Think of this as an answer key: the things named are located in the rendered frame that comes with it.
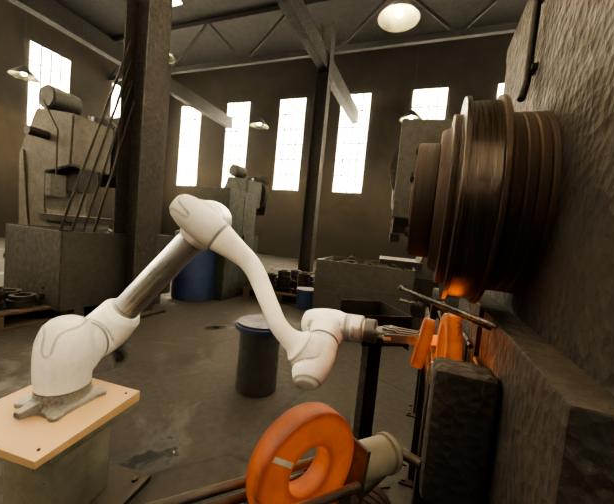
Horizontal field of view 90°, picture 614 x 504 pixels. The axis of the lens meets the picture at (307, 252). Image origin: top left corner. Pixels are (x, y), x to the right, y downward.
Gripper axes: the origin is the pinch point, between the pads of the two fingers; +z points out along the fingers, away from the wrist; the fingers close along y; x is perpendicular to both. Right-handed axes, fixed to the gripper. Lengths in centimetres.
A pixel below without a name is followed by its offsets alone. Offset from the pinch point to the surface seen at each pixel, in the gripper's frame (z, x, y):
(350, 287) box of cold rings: -76, -19, -216
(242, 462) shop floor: -72, -68, -12
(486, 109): 7, 55, 32
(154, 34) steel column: -258, 220, -126
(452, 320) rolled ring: 3.9, 10.8, 19.5
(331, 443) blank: -13, 2, 61
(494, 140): 7, 47, 37
